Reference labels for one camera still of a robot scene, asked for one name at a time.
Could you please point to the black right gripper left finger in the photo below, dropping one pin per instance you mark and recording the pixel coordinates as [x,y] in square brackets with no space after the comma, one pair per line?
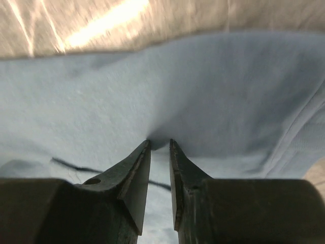
[107,208]

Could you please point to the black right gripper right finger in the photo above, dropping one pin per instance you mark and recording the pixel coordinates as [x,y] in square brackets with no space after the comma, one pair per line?
[208,210]

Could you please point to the blue t shirt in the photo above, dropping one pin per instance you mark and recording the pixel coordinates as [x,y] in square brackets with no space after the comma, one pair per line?
[239,105]

